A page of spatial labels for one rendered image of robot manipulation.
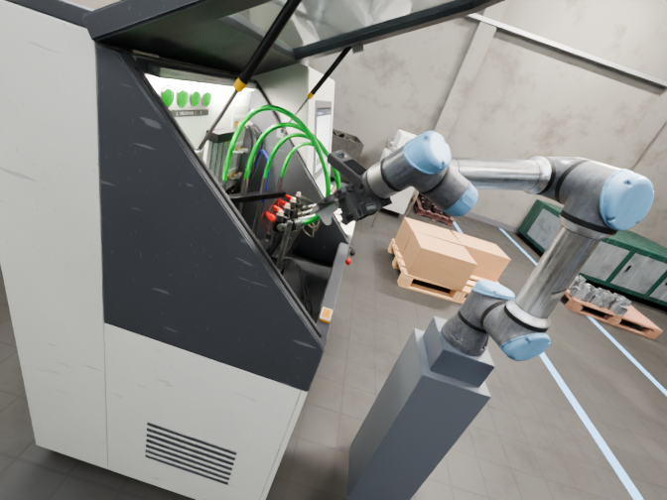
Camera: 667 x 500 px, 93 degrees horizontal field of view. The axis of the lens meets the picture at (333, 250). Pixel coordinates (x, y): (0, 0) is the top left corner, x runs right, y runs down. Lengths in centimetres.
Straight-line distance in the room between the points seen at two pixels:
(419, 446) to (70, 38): 149
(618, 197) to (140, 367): 124
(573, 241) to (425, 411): 72
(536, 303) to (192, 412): 102
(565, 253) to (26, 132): 121
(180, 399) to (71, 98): 80
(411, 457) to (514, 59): 676
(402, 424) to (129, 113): 121
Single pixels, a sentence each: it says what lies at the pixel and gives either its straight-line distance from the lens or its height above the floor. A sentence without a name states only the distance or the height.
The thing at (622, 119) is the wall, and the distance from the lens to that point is 824.
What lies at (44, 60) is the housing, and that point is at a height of 139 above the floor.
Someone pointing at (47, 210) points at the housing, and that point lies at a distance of 98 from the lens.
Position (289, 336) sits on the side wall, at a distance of 81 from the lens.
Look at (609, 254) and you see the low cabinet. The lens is 644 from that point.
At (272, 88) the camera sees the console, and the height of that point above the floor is 144.
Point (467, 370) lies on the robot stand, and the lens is 119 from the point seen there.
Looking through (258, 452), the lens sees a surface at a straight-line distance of 120.
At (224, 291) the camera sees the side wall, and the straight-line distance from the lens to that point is 79.
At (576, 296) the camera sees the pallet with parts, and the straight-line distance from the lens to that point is 509.
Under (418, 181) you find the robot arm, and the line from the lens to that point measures 61.
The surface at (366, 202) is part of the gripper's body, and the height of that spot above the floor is 132.
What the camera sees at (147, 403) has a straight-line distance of 121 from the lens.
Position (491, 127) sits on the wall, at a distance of 724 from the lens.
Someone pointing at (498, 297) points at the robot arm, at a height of 112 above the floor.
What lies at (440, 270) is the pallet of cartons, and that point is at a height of 30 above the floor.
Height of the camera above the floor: 151
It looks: 26 degrees down
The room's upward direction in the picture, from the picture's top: 19 degrees clockwise
